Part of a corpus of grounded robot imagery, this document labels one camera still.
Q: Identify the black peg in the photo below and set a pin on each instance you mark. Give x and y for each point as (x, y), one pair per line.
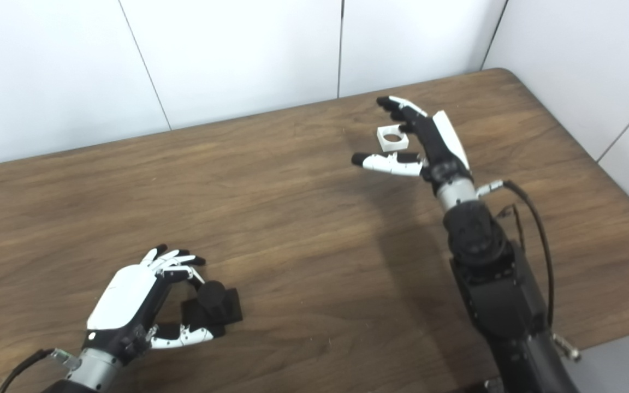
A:
(216, 305)

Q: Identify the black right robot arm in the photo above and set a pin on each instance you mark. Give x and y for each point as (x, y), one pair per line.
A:
(500, 295)

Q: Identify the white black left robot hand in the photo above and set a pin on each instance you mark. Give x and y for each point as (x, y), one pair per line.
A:
(123, 297)

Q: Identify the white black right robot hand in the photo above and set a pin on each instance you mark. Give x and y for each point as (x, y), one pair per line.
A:
(440, 147)

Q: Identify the white square piece with hole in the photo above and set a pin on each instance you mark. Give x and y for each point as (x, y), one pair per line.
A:
(396, 147)

